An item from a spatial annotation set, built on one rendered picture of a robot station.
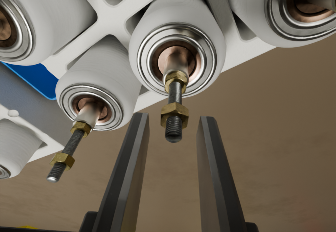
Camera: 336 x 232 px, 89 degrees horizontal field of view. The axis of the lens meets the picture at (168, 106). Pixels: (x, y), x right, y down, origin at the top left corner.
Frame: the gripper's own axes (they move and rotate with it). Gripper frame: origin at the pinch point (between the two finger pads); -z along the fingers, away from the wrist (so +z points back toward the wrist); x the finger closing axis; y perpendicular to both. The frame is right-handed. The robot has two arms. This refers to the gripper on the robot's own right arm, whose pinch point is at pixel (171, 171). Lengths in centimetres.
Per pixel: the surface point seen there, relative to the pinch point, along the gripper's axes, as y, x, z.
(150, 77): 1.5, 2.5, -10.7
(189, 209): 114, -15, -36
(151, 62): -0.2, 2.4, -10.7
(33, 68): 11.2, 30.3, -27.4
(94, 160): 63, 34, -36
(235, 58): 2.4, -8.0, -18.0
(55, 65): 4.8, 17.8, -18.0
